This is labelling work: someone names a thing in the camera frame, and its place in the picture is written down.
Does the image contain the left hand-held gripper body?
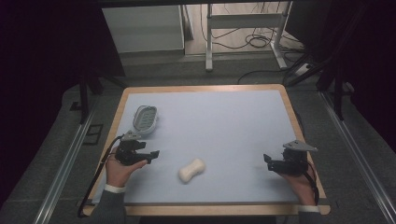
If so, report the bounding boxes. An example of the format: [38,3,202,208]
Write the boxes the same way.
[115,130,148,166]

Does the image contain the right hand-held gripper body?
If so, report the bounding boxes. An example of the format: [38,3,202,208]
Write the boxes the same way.
[266,139,318,178]

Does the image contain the grey soap dish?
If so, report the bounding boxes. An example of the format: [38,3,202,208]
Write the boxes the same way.
[133,105,159,135]

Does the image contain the white bone-shaped toy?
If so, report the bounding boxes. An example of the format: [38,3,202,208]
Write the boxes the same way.
[177,158,206,185]

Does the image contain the person's left hand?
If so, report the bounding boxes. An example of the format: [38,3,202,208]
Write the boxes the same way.
[105,147,149,189]

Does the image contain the person's right hand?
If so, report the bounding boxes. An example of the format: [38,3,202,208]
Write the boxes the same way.
[279,161,319,207]

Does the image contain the light blue table mat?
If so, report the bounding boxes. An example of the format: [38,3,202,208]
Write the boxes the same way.
[92,90,301,205]

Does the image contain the black tripod stand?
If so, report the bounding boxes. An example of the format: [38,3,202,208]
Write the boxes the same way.
[69,73,127,125]

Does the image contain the white power strip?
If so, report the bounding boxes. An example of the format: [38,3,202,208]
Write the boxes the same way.
[294,63,313,77]

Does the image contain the white cabinet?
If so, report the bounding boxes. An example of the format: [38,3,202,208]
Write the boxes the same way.
[101,5,186,54]

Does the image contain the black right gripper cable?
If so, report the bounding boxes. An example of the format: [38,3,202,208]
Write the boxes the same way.
[303,164,320,207]

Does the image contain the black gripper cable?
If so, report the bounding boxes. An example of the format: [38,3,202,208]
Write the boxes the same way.
[77,135,125,218]
[303,164,320,207]

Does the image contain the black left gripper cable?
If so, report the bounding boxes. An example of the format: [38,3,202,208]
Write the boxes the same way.
[77,135,125,218]

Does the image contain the aluminium rail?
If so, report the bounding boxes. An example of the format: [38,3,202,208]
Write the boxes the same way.
[33,104,98,224]
[320,91,396,224]

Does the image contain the black floor cables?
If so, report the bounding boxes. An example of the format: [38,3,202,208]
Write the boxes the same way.
[199,3,307,86]

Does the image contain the white metal desk frame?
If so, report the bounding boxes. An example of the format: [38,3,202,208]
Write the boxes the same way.
[205,0,294,72]

